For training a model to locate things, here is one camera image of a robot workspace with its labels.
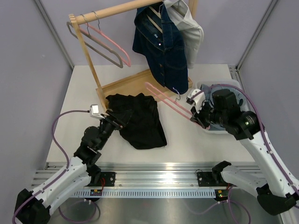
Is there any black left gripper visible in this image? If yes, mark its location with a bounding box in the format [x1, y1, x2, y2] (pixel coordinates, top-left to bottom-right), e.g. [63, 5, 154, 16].
[98, 110, 133, 150]

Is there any black garment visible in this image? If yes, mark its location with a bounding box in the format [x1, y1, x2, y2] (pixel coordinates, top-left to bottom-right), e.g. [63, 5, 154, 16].
[106, 93, 167, 150]

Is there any light blue buttoned denim skirt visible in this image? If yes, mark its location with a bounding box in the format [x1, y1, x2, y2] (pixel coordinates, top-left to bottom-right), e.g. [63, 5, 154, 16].
[200, 84, 248, 111]

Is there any pink hanger with black garment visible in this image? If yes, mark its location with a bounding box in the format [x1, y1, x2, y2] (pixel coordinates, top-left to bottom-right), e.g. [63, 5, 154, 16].
[145, 82, 192, 120]

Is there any grey metal hanger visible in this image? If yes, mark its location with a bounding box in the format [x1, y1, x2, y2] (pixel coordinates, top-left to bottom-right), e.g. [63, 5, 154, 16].
[66, 14, 124, 69]

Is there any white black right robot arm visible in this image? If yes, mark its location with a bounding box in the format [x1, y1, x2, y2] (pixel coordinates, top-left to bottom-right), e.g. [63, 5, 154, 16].
[187, 89, 299, 215]

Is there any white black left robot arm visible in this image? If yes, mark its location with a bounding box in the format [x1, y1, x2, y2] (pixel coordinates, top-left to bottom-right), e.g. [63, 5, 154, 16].
[12, 105, 133, 224]

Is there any wooden hanger with blue garment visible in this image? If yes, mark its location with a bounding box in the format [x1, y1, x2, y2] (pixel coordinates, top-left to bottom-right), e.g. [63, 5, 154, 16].
[146, 6, 163, 33]

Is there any white plastic basket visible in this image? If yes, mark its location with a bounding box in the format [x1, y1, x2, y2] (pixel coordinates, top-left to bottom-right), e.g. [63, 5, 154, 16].
[193, 78, 254, 135]

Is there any wooden clothes rack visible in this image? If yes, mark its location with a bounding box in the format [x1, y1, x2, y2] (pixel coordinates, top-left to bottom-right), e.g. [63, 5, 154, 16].
[68, 0, 192, 109]

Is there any white hanging garment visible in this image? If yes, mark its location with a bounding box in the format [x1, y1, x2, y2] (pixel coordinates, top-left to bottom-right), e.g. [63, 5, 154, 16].
[164, 0, 204, 69]

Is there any dark blue hanging garment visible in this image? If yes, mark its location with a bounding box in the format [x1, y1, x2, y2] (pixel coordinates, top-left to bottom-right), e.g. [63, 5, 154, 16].
[132, 2, 189, 94]

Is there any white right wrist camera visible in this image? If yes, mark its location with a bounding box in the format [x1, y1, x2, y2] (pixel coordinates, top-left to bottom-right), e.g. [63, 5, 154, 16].
[186, 89, 206, 113]

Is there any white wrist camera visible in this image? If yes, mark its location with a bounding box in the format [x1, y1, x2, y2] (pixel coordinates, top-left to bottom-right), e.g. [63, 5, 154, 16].
[89, 104, 104, 120]
[186, 89, 206, 113]

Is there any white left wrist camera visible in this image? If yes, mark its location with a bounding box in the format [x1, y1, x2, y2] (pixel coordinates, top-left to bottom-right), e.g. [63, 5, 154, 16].
[89, 104, 104, 120]

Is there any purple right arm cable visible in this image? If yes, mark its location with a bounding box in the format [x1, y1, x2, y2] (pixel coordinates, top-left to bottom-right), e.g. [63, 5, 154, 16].
[182, 84, 299, 222]

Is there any aluminium mounting rail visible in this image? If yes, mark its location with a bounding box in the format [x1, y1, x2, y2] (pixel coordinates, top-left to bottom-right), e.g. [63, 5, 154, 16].
[31, 162, 264, 189]

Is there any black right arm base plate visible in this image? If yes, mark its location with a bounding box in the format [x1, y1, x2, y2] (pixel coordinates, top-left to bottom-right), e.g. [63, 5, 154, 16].
[197, 172, 228, 187]

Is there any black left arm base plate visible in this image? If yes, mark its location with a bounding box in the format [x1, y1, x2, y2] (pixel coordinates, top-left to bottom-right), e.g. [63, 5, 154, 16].
[91, 172, 116, 187]

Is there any white slotted cable duct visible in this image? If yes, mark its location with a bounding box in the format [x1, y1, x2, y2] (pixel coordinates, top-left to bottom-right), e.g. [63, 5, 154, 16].
[71, 189, 216, 198]

